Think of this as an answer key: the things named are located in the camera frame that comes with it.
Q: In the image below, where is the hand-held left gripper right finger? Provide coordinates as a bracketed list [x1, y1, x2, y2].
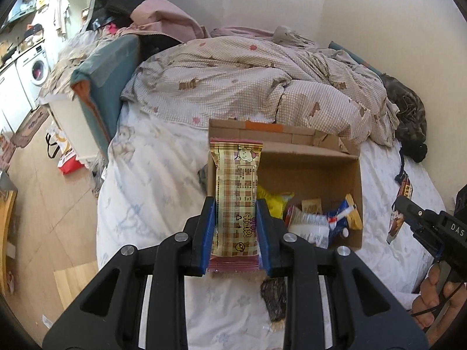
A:
[256, 199, 428, 350]

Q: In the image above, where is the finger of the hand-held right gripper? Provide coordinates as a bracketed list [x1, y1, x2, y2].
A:
[395, 195, 445, 260]

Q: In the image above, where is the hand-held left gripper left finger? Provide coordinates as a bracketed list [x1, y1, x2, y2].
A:
[42, 197, 217, 350]

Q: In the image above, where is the pink plaid snack packet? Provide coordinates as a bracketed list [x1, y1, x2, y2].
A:
[206, 136, 264, 274]

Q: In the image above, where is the white and red snack packet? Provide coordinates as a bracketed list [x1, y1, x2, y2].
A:
[283, 206, 331, 250]

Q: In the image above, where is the brown cardboard box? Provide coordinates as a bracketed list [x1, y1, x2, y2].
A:
[207, 118, 364, 251]

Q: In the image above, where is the white cartoon packet red label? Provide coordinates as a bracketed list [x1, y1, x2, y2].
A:
[386, 199, 406, 246]

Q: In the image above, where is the slim yellow brown packet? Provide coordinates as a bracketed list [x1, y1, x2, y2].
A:
[396, 173, 414, 200]

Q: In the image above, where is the small brown packet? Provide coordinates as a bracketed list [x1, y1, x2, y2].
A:
[301, 198, 323, 215]

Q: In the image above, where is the dark brown bar packet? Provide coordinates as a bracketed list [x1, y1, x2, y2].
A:
[260, 278, 288, 323]

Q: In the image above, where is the white floral bed sheet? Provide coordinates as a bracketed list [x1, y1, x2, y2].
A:
[95, 109, 449, 350]

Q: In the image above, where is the blue and yellow snack packet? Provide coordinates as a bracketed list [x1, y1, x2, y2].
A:
[326, 194, 364, 249]

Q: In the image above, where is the camouflage garment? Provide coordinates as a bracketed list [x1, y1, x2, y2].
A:
[379, 74, 428, 163]

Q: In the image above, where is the light wooden board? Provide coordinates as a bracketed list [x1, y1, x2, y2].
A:
[54, 260, 99, 310]

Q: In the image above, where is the beige checked duvet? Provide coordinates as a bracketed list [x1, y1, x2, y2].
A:
[120, 25, 400, 148]

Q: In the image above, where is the red and white shopping bag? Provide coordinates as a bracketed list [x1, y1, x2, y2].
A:
[46, 126, 86, 176]

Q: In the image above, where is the white cabinet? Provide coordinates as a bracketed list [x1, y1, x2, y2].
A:
[47, 91, 110, 168]

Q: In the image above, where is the teal headboard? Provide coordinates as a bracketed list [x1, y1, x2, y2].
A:
[71, 34, 143, 157]

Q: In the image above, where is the wooden furniture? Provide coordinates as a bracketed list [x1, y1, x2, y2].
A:
[0, 186, 19, 296]

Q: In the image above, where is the brown doormat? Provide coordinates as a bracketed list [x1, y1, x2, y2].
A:
[10, 107, 50, 148]

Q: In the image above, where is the pink garment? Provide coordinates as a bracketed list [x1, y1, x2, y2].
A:
[129, 0, 210, 42]

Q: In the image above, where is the white washing machine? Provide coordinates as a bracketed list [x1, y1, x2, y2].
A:
[16, 45, 50, 112]

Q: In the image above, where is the black cable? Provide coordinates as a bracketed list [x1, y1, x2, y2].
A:
[412, 283, 461, 317]

